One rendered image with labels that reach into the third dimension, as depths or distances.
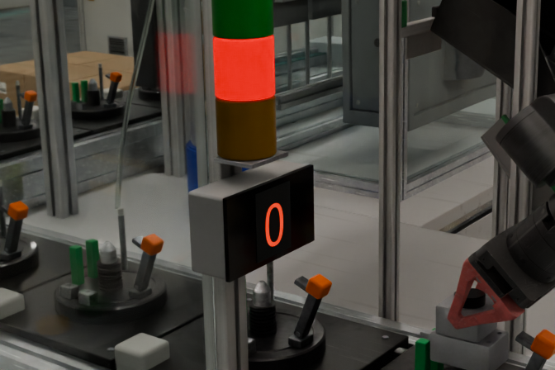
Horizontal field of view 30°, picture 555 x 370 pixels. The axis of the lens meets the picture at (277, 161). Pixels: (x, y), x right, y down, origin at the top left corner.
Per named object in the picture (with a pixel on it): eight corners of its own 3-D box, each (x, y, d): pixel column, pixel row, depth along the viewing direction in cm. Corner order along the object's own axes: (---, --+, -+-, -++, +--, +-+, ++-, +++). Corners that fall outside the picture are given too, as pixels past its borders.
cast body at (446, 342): (509, 359, 101) (510, 291, 99) (489, 377, 97) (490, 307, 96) (433, 340, 106) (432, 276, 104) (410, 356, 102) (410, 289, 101)
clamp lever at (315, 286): (312, 336, 114) (334, 282, 110) (302, 343, 112) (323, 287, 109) (287, 318, 115) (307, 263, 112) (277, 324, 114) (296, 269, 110)
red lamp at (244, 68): (286, 92, 86) (286, 34, 85) (250, 103, 82) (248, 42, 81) (240, 87, 89) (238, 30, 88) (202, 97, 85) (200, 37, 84)
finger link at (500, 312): (417, 302, 98) (480, 245, 92) (453, 280, 103) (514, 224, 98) (464, 360, 96) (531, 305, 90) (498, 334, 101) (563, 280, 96)
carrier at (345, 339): (409, 352, 120) (410, 249, 117) (286, 441, 102) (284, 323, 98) (245, 305, 134) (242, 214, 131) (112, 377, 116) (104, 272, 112)
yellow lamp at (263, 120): (288, 150, 88) (287, 93, 86) (252, 163, 84) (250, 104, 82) (242, 143, 90) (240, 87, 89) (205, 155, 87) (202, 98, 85)
